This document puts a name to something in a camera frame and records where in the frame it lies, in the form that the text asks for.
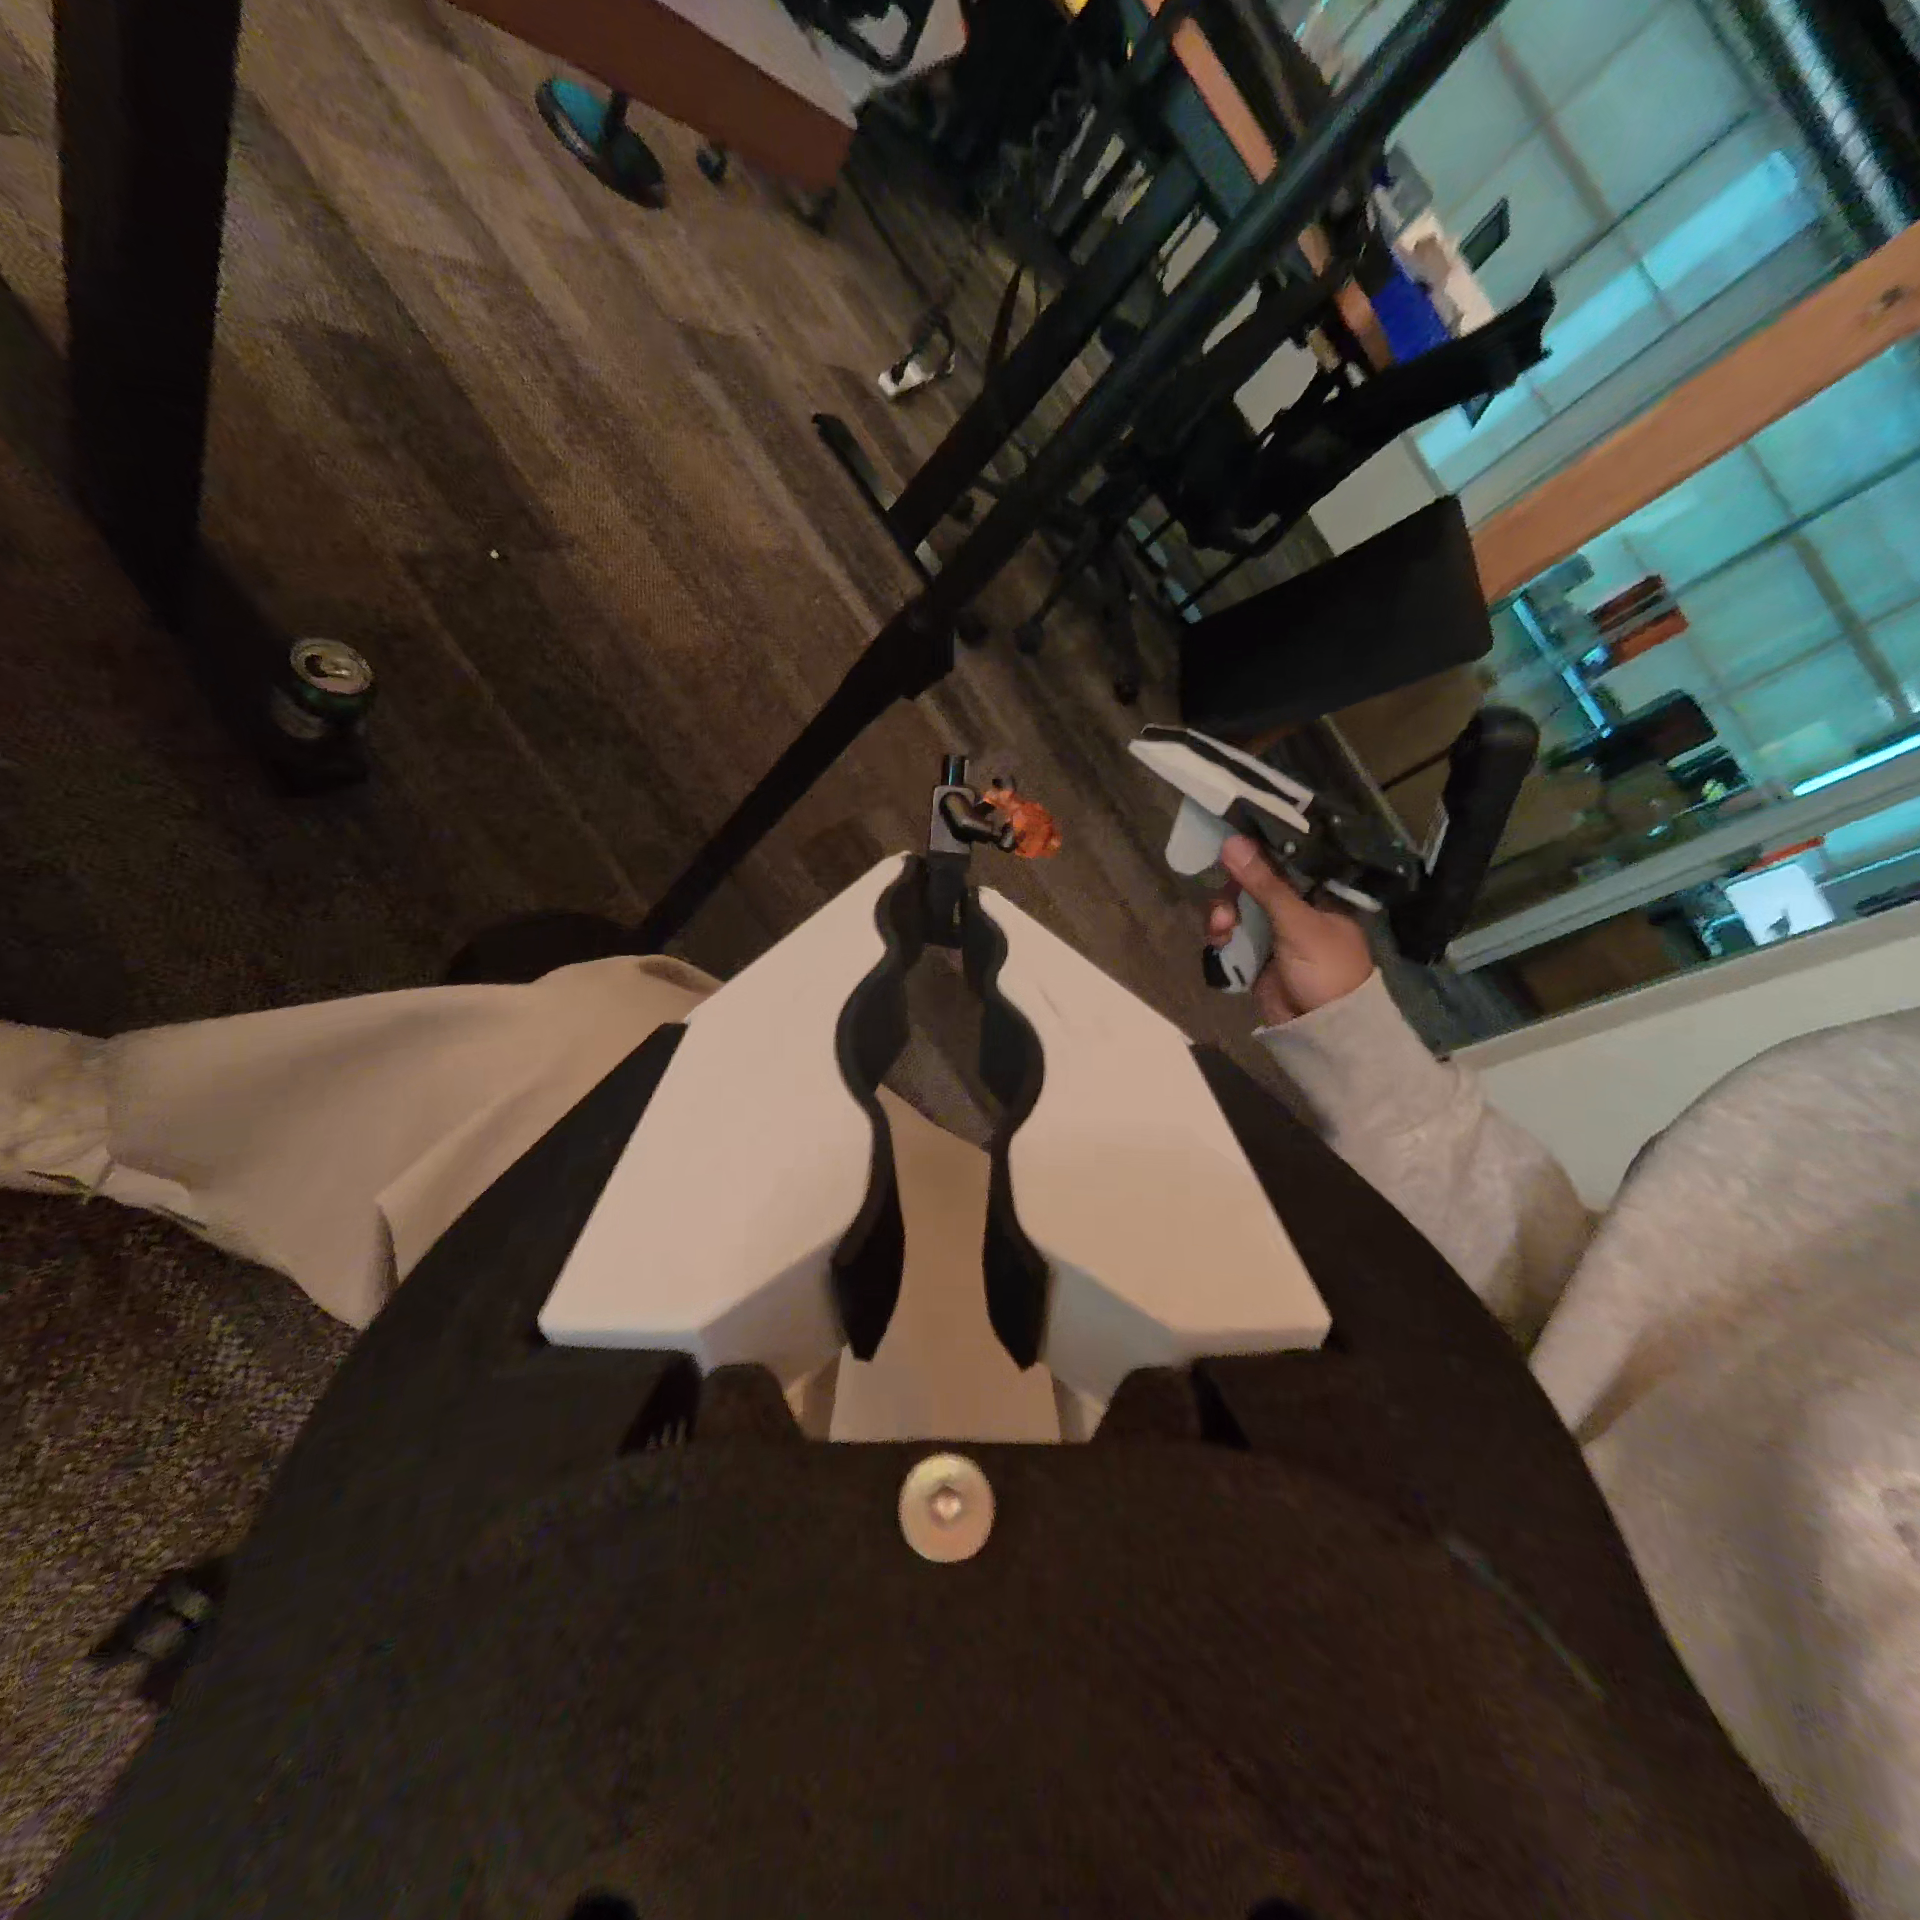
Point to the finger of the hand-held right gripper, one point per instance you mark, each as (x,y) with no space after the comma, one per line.
(1253,774)
(1207,818)

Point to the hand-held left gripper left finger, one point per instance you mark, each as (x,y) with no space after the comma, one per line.
(721,1184)

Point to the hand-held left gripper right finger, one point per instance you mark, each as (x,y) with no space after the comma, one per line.
(1170,1184)

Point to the flame head lego rider minifigure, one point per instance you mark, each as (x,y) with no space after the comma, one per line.
(960,839)

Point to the person's right forearm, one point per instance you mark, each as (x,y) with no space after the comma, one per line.
(1425,1140)

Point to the person's right hand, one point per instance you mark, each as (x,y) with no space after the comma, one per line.
(1320,953)

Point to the black flat board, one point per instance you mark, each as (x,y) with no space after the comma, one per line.
(1335,623)

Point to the black sign stand pole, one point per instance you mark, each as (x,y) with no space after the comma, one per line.
(1080,388)

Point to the person's leg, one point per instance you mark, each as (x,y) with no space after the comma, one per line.
(299,1110)

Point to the white power adapter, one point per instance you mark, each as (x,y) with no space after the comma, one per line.
(915,374)

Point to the person's grey hoodie torso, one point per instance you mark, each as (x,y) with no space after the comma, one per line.
(1769,1350)

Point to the green drink can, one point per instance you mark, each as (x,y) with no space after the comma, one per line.
(323,704)

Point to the teal chair base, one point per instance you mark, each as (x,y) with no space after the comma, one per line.
(600,143)

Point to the black desk leg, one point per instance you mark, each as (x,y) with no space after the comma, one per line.
(143,271)

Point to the wooden post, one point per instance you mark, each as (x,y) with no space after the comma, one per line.
(1694,422)

